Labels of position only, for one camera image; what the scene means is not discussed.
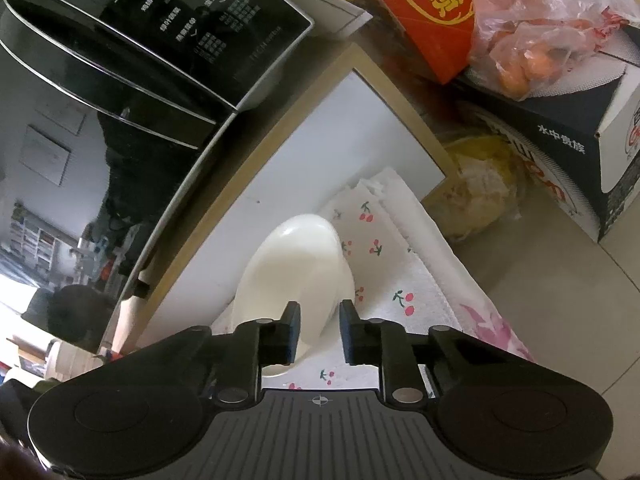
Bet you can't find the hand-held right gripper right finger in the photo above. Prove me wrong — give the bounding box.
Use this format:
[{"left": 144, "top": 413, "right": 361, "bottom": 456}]
[{"left": 339, "top": 300, "right": 521, "bottom": 405}]

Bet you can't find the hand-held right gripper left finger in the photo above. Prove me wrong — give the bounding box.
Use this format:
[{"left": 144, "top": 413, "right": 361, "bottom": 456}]
[{"left": 125, "top": 301, "right": 302, "bottom": 406}]

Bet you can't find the small cream bowl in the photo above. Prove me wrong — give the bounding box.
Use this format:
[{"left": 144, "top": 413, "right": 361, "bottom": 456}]
[{"left": 232, "top": 213, "right": 357, "bottom": 378}]

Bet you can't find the pink floral cloth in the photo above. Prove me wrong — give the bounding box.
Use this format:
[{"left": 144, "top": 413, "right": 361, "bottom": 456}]
[{"left": 457, "top": 302, "right": 536, "bottom": 363}]

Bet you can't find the yellowish plastic bag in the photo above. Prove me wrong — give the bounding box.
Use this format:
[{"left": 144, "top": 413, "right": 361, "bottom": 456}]
[{"left": 435, "top": 132, "right": 526, "bottom": 241}]

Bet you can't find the black and white cardboard box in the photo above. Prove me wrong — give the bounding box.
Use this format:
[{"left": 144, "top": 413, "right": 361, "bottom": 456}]
[{"left": 452, "top": 35, "right": 640, "bottom": 246}]

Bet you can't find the black microwave oven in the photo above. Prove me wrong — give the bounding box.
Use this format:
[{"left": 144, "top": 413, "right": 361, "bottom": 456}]
[{"left": 0, "top": 0, "right": 316, "bottom": 356}]

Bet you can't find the red cardboard box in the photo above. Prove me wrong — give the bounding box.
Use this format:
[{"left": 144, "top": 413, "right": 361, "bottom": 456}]
[{"left": 367, "top": 0, "right": 483, "bottom": 86}]

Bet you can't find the plastic bag of small oranges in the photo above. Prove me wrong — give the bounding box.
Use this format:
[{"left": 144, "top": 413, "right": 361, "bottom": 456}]
[{"left": 462, "top": 0, "right": 640, "bottom": 101}]

